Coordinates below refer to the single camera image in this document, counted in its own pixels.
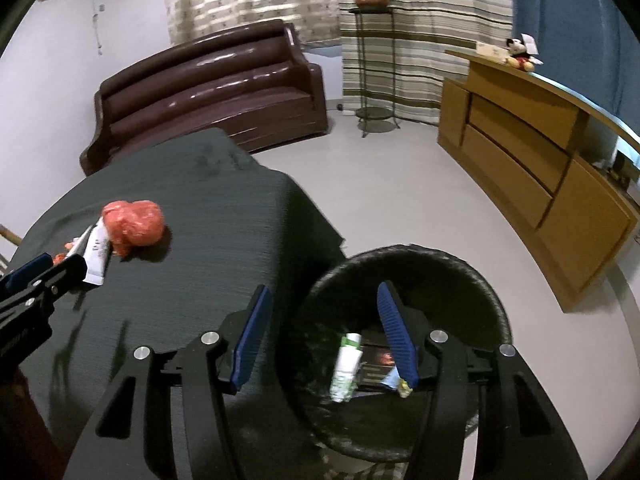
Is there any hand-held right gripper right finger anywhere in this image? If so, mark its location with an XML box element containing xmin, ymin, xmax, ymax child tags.
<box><xmin>376</xmin><ymin>281</ymin><xmax>588</xmax><ymax>480</ymax></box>

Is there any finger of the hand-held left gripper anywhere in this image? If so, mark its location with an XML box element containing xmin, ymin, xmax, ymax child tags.
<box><xmin>0</xmin><ymin>254</ymin><xmax>55</xmax><ymax>297</ymax></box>
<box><xmin>20</xmin><ymin>254</ymin><xmax>87</xmax><ymax>312</ymax></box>

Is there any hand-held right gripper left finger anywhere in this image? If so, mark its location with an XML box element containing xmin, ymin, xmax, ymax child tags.
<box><xmin>62</xmin><ymin>284</ymin><xmax>275</xmax><ymax>480</ymax></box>

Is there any white tube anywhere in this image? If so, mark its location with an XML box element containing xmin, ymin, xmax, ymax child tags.
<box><xmin>65</xmin><ymin>224</ymin><xmax>110</xmax><ymax>287</ymax></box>

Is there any light blue packet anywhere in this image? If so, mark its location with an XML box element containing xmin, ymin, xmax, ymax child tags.
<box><xmin>380</xmin><ymin>365</ymin><xmax>416</xmax><ymax>399</ymax></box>

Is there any green and white wrapper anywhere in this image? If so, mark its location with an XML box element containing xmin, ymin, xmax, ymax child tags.
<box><xmin>330</xmin><ymin>332</ymin><xmax>363</xmax><ymax>403</ymax></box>

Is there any black bin with liner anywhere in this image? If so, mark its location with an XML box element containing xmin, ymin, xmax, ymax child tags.
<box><xmin>282</xmin><ymin>244</ymin><xmax>513</xmax><ymax>466</ymax></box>

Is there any person's left forearm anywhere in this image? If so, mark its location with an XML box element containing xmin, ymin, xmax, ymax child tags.
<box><xmin>0</xmin><ymin>362</ymin><xmax>66</xmax><ymax>480</ymax></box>

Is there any dark packet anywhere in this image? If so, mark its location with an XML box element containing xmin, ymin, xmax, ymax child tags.
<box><xmin>357</xmin><ymin>342</ymin><xmax>401</xmax><ymax>391</ymax></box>

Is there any red plastic bag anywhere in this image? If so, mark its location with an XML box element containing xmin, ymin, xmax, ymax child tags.
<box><xmin>101</xmin><ymin>200</ymin><xmax>166</xmax><ymax>261</ymax></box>

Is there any dark grey tablecloth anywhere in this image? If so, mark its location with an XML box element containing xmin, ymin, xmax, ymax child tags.
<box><xmin>7</xmin><ymin>127</ymin><xmax>346</xmax><ymax>480</ymax></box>

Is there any black metal plant stand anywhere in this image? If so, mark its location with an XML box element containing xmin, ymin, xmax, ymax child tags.
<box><xmin>347</xmin><ymin>6</ymin><xmax>403</xmax><ymax>138</ymax></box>

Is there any brown leather sofa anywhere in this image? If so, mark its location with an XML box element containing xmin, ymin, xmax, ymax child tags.
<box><xmin>79</xmin><ymin>18</ymin><xmax>329</xmax><ymax>177</ymax></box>

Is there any wooden cabinet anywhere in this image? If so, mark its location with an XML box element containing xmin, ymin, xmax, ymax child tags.
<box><xmin>437</xmin><ymin>49</ymin><xmax>640</xmax><ymax>313</ymax></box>

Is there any small dark box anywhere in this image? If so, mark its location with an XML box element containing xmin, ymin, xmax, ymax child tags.
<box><xmin>607</xmin><ymin>152</ymin><xmax>640</xmax><ymax>188</ymax></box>

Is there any white flat box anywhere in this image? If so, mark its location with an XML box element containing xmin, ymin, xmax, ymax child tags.
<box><xmin>475</xmin><ymin>41</ymin><xmax>511</xmax><ymax>63</ymax></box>

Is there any striped curtain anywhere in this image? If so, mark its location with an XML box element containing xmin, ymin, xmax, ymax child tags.
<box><xmin>339</xmin><ymin>0</ymin><xmax>516</xmax><ymax>123</ymax></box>

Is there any mouse plush toy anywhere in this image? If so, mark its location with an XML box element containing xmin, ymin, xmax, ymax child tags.
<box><xmin>504</xmin><ymin>34</ymin><xmax>543</xmax><ymax>73</ymax></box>

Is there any blue curtain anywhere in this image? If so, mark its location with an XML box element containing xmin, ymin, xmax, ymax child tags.
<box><xmin>507</xmin><ymin>0</ymin><xmax>640</xmax><ymax>141</ymax></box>

